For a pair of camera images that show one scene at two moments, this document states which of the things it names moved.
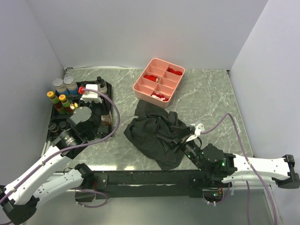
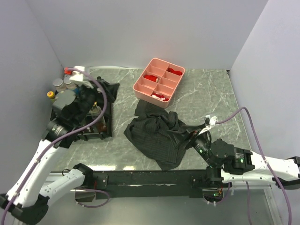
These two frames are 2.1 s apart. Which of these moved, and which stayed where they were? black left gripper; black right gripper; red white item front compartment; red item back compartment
Moved: black left gripper; black right gripper
Stayed: red item back compartment; red white item front compartment
